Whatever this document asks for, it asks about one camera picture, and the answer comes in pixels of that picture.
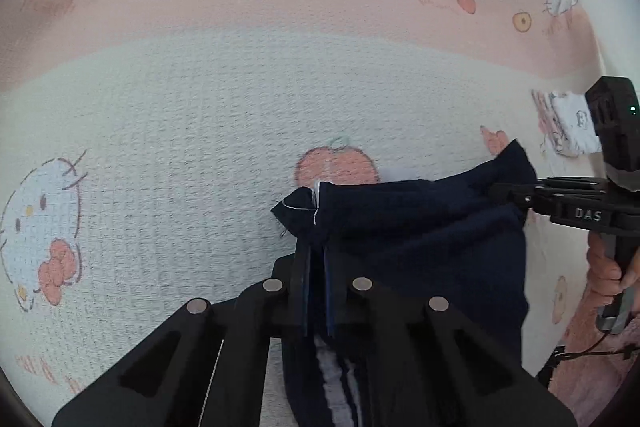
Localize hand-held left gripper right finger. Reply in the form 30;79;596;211
321;246;577;427

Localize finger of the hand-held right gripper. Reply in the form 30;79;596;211
487;176;609;211

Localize person's right hand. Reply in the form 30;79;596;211
587;231;640;299

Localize black cable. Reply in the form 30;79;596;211
536;331;640;389

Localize person's right forearm pink sleeve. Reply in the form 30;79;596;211
546;274;640;427

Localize cartoon cat printed blanket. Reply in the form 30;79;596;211
0;0;640;427

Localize folded white printed cloth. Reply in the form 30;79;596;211
531;89;602;158

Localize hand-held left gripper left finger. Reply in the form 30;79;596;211
52;238;315;427

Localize navy shorts with white stripes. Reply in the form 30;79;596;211
271;139;539;427

